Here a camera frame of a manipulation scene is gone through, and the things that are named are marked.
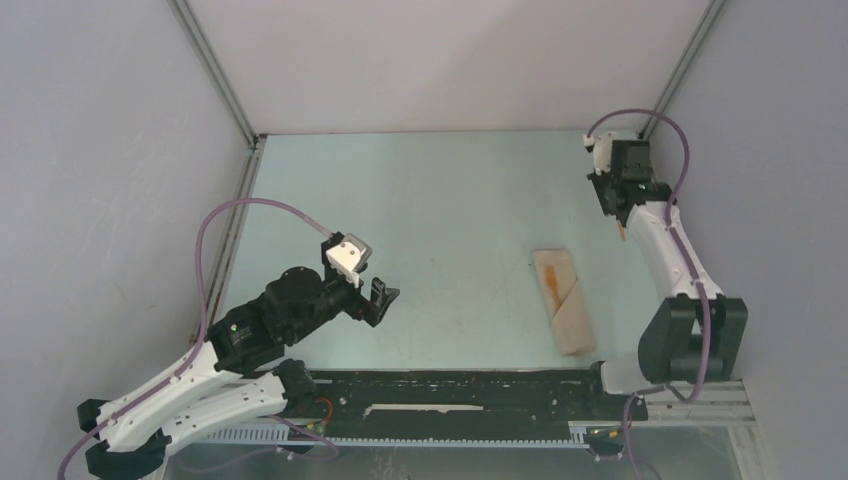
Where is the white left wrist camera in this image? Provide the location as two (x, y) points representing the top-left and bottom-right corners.
(324, 232), (373, 287)

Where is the beige cloth napkin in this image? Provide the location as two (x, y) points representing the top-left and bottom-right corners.
(532, 249), (597, 357)

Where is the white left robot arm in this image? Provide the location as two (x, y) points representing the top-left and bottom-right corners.
(77, 233), (400, 479)

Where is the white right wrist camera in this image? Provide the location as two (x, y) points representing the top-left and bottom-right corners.
(583, 131), (619, 175)

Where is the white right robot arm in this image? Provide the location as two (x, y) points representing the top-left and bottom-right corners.
(581, 132), (748, 418)

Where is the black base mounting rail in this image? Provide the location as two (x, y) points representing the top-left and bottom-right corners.
(282, 369), (648, 443)

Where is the orange plastic fork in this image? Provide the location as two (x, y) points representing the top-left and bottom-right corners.
(545, 265), (562, 311)

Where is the aluminium corner frame post right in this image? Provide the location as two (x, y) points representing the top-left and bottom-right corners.
(653, 0), (729, 114)

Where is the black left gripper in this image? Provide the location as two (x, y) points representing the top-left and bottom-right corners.
(289, 243), (400, 343)

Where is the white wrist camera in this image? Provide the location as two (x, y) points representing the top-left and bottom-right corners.
(324, 232), (373, 287)
(583, 131), (619, 175)

